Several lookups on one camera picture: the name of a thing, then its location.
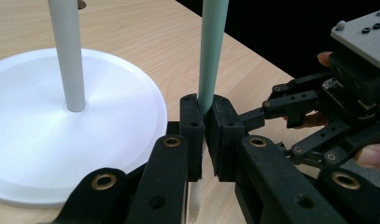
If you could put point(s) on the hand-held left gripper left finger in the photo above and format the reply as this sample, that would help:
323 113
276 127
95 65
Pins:
192 130

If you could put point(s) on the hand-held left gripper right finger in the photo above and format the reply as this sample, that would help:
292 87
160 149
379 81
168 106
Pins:
228 140

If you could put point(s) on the white utensil stand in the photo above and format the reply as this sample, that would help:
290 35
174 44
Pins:
38 124

